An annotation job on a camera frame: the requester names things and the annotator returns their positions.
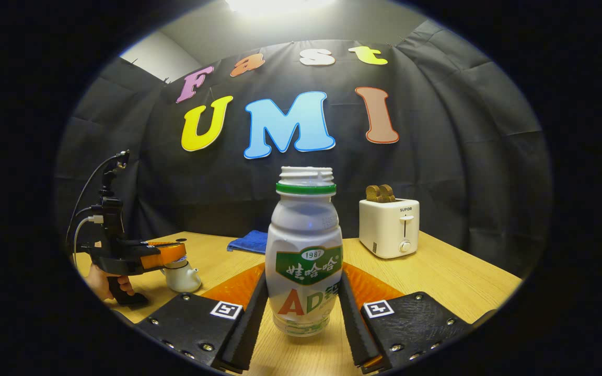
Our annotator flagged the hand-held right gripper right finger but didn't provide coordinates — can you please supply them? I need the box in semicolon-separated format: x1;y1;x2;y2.
339;263;473;374

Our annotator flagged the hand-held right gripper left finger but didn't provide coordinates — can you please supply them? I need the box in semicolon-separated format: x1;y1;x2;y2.
135;263;270;374

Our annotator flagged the white teacup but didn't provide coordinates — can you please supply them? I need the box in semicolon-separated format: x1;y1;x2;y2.
161;261;202;293

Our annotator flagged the white water bottle green label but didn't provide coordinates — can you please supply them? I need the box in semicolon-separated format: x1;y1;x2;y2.
264;166;343;337

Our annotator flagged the blue folded towel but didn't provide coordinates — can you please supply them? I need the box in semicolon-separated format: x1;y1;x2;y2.
227;230;269;255

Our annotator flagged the white toaster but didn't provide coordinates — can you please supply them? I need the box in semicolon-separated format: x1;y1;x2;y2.
358;198;421;260

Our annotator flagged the large ceiling light panel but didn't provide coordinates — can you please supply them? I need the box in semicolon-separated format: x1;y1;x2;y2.
225;0;338;16

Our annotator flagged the grey cable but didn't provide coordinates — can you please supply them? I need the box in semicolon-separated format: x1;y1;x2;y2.
71;215;104;267

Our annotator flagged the thin black cable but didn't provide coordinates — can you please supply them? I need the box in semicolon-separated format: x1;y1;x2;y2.
65;153;124;246

